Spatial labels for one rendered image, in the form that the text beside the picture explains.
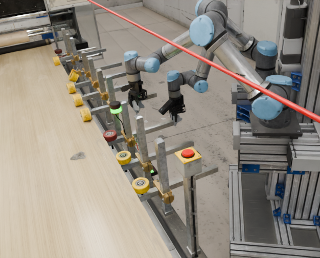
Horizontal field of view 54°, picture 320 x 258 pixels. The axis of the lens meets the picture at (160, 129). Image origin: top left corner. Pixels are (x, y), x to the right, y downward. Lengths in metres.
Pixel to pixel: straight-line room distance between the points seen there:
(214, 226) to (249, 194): 0.35
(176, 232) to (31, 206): 0.66
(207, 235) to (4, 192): 1.41
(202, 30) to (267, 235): 1.36
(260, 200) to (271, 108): 1.12
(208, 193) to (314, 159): 1.31
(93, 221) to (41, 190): 0.36
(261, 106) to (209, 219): 1.33
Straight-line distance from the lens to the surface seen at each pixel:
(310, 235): 2.25
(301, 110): 0.48
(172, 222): 1.56
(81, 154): 1.72
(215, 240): 2.39
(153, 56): 1.66
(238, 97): 2.05
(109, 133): 1.86
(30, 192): 1.62
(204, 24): 1.35
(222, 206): 2.61
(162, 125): 1.96
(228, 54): 1.38
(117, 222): 1.33
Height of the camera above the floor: 1.87
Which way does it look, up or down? 32 degrees down
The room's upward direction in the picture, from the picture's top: 6 degrees counter-clockwise
